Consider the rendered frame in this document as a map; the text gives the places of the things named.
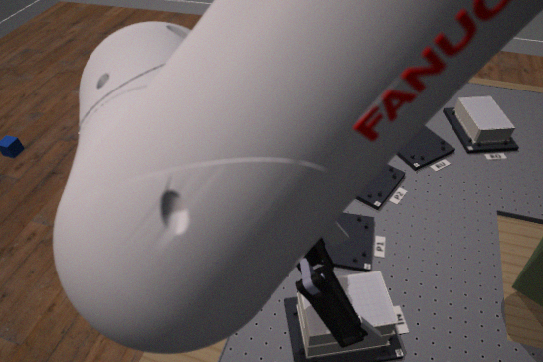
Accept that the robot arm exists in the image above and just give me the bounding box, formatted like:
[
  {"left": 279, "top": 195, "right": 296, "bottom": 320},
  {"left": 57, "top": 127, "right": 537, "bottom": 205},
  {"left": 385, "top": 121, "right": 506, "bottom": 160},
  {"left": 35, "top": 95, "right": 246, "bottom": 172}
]
[{"left": 53, "top": 0, "right": 543, "bottom": 354}]

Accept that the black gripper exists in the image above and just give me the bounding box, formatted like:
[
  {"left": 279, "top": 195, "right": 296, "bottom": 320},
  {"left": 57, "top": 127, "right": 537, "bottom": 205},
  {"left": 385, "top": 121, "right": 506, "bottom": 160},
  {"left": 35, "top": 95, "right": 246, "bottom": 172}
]
[{"left": 296, "top": 221, "right": 382, "bottom": 348}]

